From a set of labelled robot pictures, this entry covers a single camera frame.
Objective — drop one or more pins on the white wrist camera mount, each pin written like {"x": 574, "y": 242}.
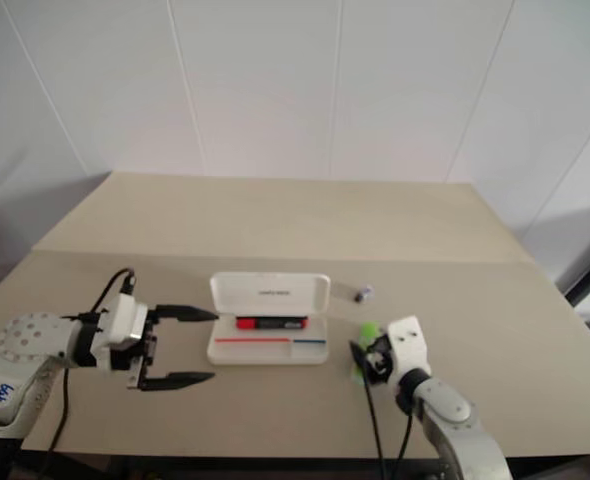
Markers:
{"x": 407, "y": 345}
{"x": 122, "y": 320}

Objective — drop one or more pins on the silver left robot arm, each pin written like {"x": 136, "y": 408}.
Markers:
{"x": 30, "y": 335}

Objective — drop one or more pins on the red marker with black cap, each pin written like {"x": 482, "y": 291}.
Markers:
{"x": 270, "y": 323}

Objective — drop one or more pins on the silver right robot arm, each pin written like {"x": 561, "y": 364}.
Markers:
{"x": 450, "y": 415}

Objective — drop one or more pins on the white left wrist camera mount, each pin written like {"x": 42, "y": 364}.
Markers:
{"x": 122, "y": 320}

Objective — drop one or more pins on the small dark marker cap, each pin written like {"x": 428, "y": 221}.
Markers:
{"x": 364, "y": 294}

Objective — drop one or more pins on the white plastic pencil case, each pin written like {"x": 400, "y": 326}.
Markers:
{"x": 270, "y": 345}

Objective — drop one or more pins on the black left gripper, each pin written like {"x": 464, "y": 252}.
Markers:
{"x": 147, "y": 345}

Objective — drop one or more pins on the green marker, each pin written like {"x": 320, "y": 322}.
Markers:
{"x": 370, "y": 331}

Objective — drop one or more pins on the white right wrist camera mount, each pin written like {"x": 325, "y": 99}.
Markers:
{"x": 407, "y": 345}

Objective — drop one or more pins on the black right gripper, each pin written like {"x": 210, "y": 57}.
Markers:
{"x": 379, "y": 360}

